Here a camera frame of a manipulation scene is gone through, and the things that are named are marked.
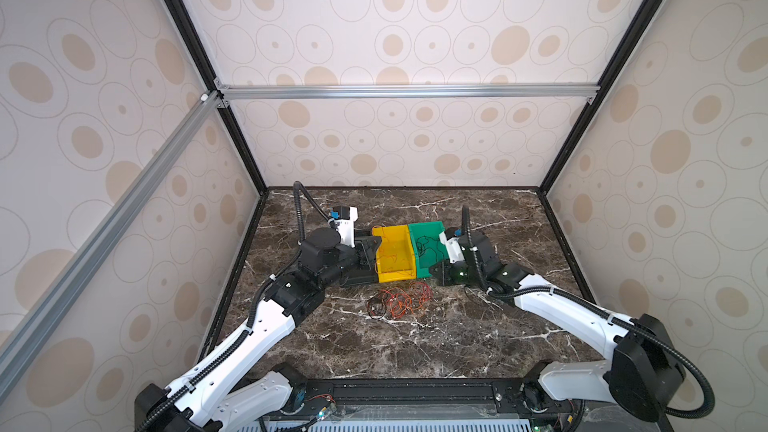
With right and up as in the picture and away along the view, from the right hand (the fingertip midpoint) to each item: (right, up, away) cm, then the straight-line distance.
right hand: (431, 268), depth 82 cm
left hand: (-11, +9, -13) cm, 20 cm away
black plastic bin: (-18, +5, -20) cm, 27 cm away
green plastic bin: (+2, +1, +19) cm, 19 cm away
